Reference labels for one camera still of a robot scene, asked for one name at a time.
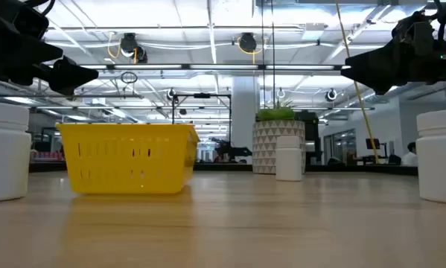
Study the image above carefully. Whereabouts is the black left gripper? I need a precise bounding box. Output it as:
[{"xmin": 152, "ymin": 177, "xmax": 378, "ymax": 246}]
[{"xmin": 0, "ymin": 0, "xmax": 99, "ymax": 96}]

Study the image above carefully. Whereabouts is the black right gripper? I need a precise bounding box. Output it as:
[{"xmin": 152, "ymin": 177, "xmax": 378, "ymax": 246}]
[{"xmin": 340, "ymin": 0, "xmax": 446, "ymax": 95}]

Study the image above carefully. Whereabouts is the white plastic pill bottle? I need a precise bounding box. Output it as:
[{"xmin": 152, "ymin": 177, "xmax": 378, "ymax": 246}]
[
  {"xmin": 0, "ymin": 100, "xmax": 33, "ymax": 203},
  {"xmin": 415, "ymin": 109, "xmax": 446, "ymax": 205},
  {"xmin": 275, "ymin": 135, "xmax": 304, "ymax": 182}
]

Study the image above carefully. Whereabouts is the yellow plastic slotted basket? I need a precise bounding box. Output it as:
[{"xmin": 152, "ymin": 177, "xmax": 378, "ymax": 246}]
[{"xmin": 56, "ymin": 123, "xmax": 200, "ymax": 195}]

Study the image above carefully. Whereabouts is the yellow diagonal pole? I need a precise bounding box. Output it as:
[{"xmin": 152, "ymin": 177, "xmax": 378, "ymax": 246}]
[{"xmin": 334, "ymin": 0, "xmax": 380, "ymax": 165}]

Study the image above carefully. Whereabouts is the person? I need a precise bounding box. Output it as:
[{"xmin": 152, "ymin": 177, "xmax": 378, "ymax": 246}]
[{"xmin": 400, "ymin": 141, "xmax": 419, "ymax": 167}]

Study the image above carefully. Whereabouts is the black cabinet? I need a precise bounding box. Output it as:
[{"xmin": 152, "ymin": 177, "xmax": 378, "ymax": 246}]
[{"xmin": 295, "ymin": 110, "xmax": 323, "ymax": 165}]

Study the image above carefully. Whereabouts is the green grass plant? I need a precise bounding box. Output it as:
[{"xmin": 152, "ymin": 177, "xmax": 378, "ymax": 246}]
[{"xmin": 255, "ymin": 99, "xmax": 296, "ymax": 122}]

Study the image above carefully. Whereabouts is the white grey triangle-pattern planter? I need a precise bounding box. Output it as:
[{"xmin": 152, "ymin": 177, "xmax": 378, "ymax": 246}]
[{"xmin": 252, "ymin": 119, "xmax": 306, "ymax": 175}]

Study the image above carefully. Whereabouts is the white building column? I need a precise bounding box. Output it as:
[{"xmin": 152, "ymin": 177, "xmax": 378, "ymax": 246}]
[{"xmin": 232, "ymin": 76, "xmax": 261, "ymax": 165}]

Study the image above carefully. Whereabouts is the long ceiling light strip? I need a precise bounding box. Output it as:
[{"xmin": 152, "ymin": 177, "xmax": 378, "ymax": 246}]
[{"xmin": 79, "ymin": 63, "xmax": 352, "ymax": 71}]

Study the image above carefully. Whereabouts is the black looped ceiling cable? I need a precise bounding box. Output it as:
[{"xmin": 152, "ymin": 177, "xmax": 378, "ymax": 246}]
[{"xmin": 120, "ymin": 71, "xmax": 138, "ymax": 85}]

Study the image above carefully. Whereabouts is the black ceiling cable reel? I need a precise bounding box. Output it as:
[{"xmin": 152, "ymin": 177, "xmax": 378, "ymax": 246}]
[
  {"xmin": 237, "ymin": 32, "xmax": 259, "ymax": 54},
  {"xmin": 118, "ymin": 32, "xmax": 149, "ymax": 64}
]

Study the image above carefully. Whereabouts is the black hanging cable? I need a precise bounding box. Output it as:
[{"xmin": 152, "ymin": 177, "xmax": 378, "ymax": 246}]
[
  {"xmin": 270, "ymin": 0, "xmax": 276, "ymax": 109},
  {"xmin": 260, "ymin": 0, "xmax": 266, "ymax": 109}
]

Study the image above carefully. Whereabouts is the black metal station frame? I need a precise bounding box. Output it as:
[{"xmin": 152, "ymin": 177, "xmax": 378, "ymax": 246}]
[{"xmin": 171, "ymin": 92, "xmax": 232, "ymax": 150}]

